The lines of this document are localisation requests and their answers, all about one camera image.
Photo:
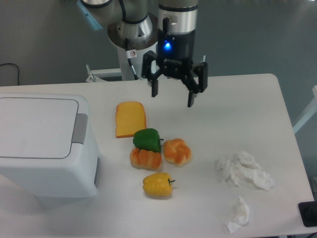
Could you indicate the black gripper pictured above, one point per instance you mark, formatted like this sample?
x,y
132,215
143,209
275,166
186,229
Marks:
x,y
175,58

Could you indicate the white push-button trash can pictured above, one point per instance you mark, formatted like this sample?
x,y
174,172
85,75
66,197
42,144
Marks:
x,y
47,145

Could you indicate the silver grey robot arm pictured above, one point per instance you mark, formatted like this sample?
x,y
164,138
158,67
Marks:
x,y
148,45

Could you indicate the orange toast slice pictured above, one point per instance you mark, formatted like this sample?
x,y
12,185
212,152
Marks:
x,y
130,117

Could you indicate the green bell pepper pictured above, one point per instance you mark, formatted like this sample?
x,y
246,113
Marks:
x,y
147,139

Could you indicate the knotted round bread bun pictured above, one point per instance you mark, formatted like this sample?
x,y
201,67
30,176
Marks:
x,y
176,151

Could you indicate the striped orange bread roll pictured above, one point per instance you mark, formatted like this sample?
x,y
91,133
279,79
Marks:
x,y
144,159

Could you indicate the yellow bell pepper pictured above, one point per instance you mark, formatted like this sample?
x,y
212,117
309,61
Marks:
x,y
158,185

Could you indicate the large crumpled white tissue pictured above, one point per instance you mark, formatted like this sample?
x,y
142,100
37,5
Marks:
x,y
244,170

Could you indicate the small crumpled white tissue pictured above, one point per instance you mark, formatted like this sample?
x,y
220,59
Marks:
x,y
240,216

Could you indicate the black device at table edge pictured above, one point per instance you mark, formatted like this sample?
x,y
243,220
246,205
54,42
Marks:
x,y
308,212

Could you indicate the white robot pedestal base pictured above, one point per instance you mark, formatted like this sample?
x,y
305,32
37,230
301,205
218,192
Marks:
x,y
130,67

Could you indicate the white frame at right edge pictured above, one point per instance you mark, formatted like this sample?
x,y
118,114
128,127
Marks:
x,y
307,113

